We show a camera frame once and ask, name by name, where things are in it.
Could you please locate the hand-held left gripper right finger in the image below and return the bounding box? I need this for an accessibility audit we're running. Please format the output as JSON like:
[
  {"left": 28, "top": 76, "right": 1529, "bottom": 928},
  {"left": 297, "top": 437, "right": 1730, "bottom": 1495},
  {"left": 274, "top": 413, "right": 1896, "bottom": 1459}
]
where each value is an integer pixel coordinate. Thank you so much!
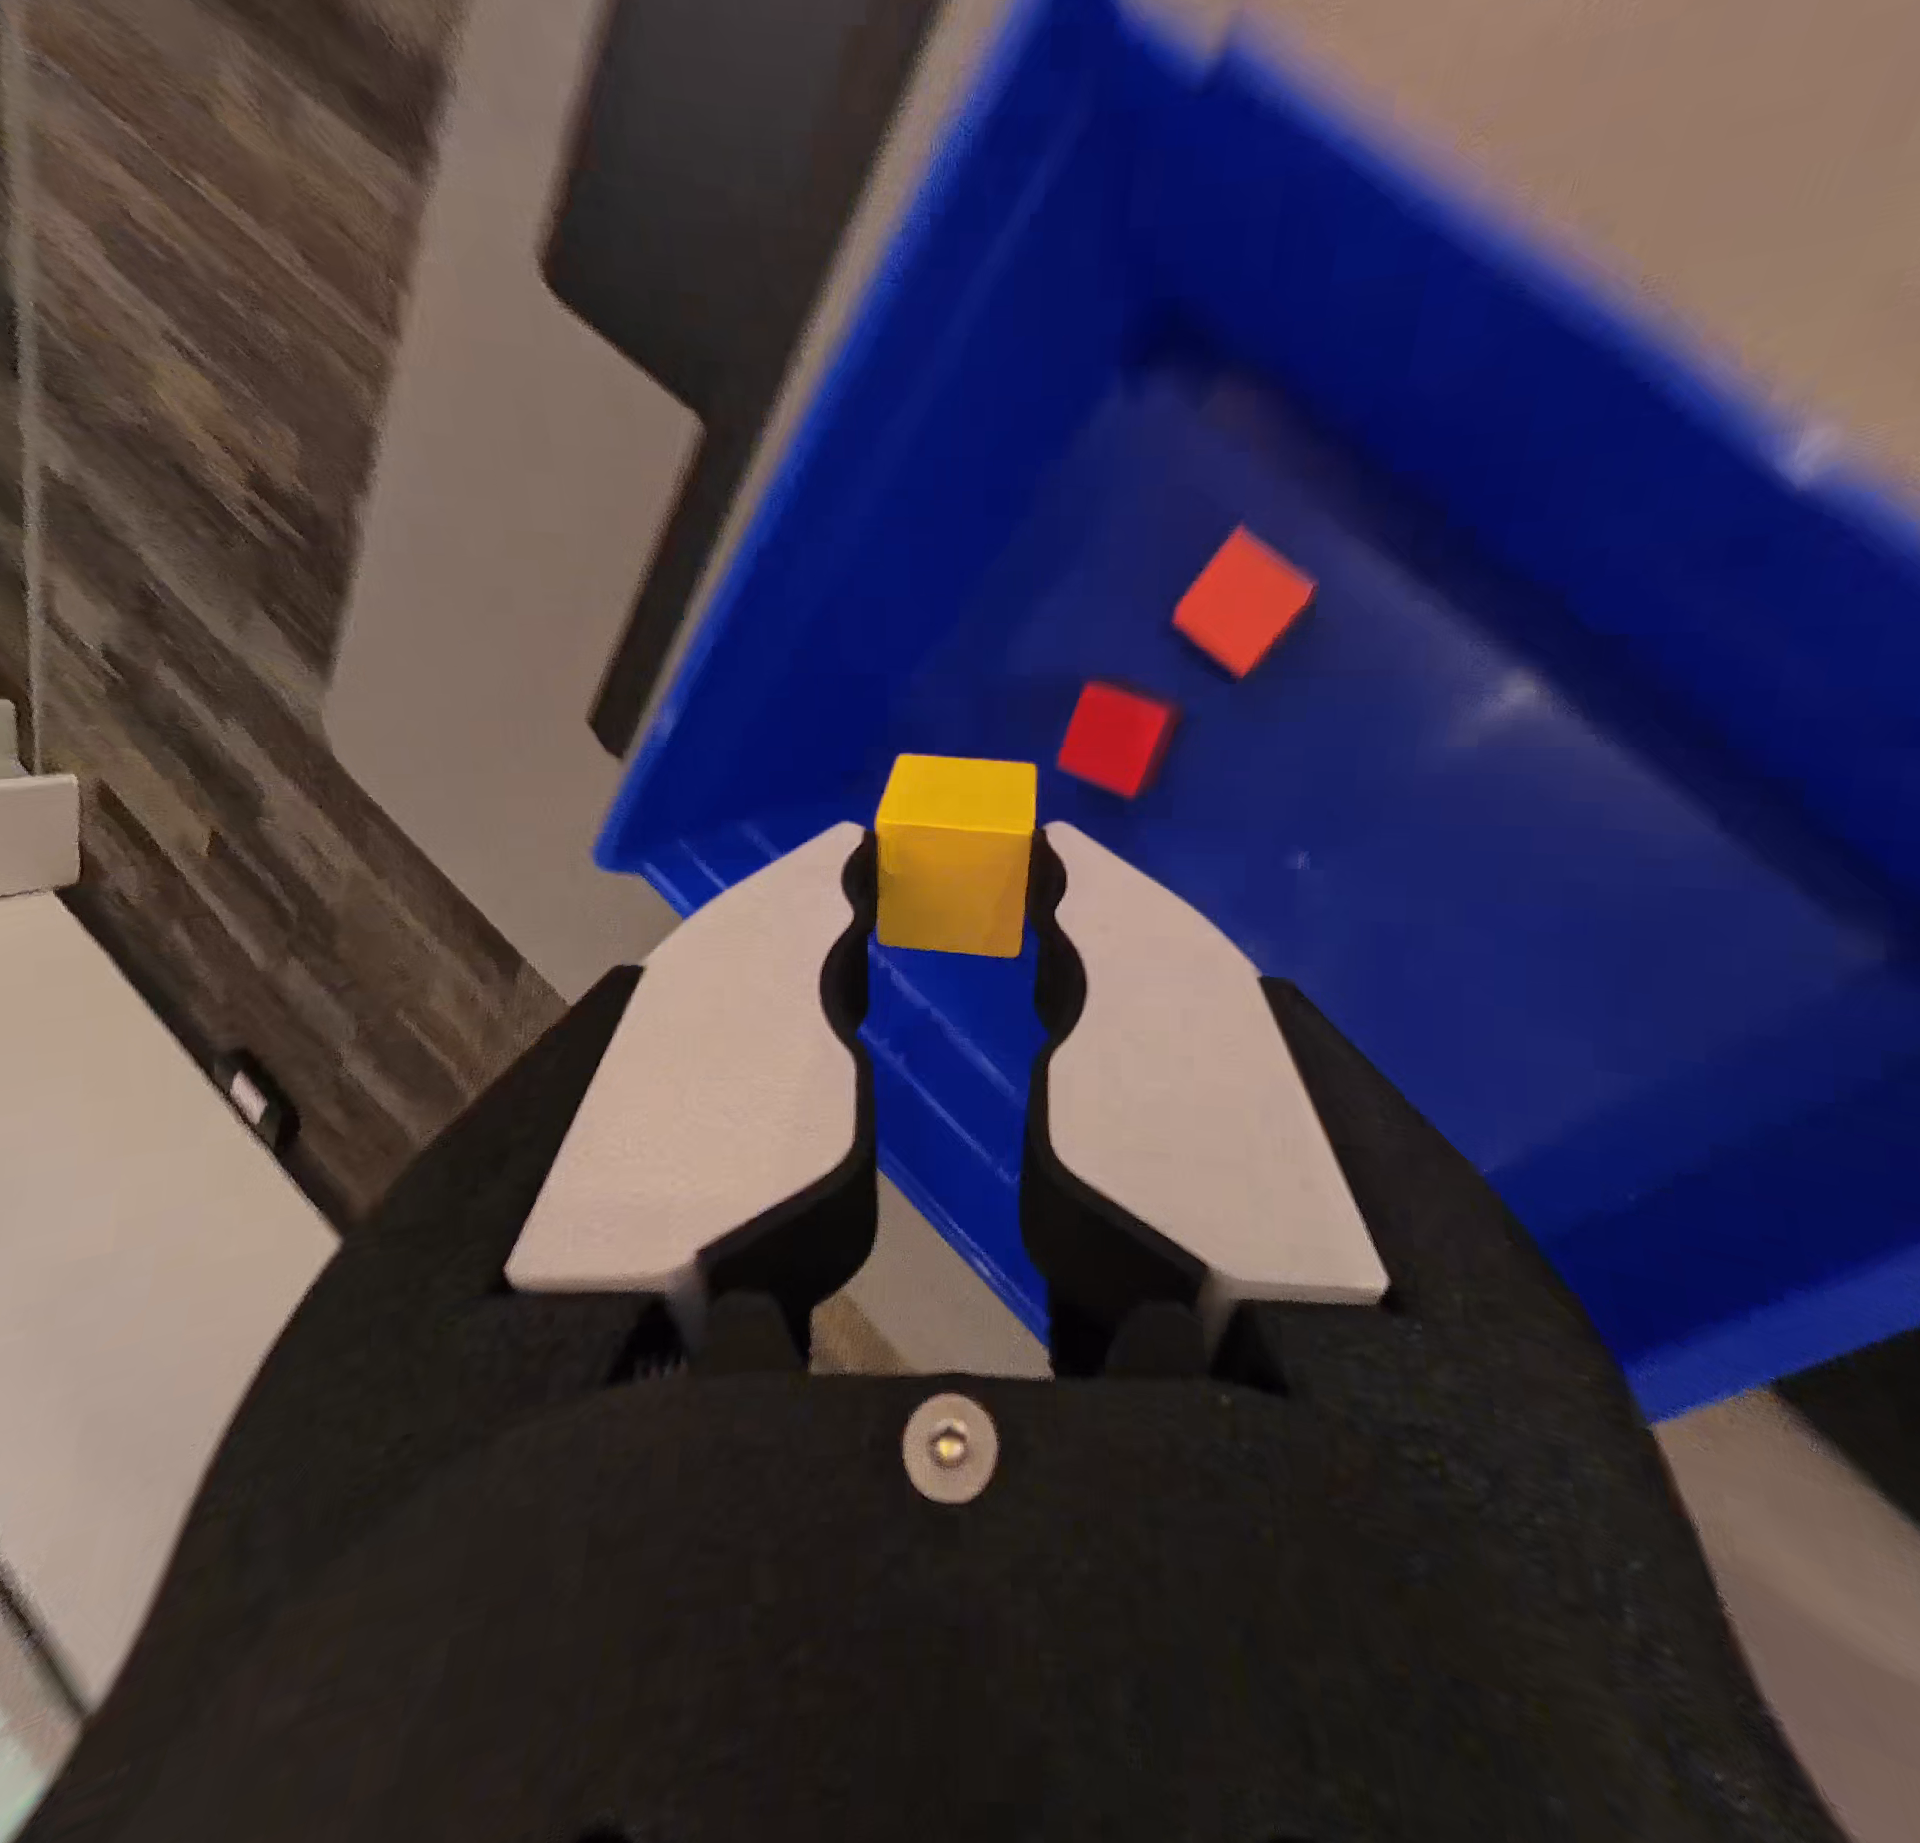
[{"left": 1025, "top": 820, "right": 1393, "bottom": 1331}]

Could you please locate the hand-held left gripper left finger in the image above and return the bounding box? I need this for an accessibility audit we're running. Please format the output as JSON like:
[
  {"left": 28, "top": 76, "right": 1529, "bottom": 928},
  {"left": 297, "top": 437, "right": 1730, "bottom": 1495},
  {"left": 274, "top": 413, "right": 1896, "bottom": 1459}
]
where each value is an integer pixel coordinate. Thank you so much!
[{"left": 505, "top": 820, "right": 880, "bottom": 1319}]

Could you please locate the blue plastic bin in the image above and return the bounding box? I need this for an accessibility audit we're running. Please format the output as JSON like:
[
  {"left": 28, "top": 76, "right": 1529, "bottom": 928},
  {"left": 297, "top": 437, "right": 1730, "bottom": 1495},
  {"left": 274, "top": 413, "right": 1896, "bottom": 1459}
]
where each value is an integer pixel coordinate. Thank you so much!
[{"left": 591, "top": 0, "right": 1920, "bottom": 1426}]

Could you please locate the yellow cube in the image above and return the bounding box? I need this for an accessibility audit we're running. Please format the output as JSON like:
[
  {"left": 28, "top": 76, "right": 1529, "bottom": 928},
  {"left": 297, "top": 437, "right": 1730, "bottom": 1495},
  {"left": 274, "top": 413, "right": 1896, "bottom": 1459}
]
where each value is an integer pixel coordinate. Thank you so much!
[{"left": 874, "top": 754, "right": 1041, "bottom": 960}]

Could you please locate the red cube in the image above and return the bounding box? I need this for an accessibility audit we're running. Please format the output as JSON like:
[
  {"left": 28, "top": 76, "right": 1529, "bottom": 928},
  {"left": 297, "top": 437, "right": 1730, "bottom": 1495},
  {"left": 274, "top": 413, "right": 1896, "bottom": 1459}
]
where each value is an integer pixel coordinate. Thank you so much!
[{"left": 1052, "top": 680, "right": 1180, "bottom": 802}]

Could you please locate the orange cube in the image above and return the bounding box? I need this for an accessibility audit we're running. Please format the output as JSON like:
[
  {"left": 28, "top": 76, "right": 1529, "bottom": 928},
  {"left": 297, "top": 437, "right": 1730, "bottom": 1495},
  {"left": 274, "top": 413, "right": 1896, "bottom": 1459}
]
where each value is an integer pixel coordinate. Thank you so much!
[{"left": 1170, "top": 522, "right": 1321, "bottom": 681}]

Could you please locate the black rectangular table panel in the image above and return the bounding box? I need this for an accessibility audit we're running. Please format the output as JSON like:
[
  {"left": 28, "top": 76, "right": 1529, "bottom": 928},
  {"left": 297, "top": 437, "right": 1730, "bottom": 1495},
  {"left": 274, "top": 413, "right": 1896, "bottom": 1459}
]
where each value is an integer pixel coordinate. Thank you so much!
[{"left": 535, "top": 0, "right": 976, "bottom": 760}]

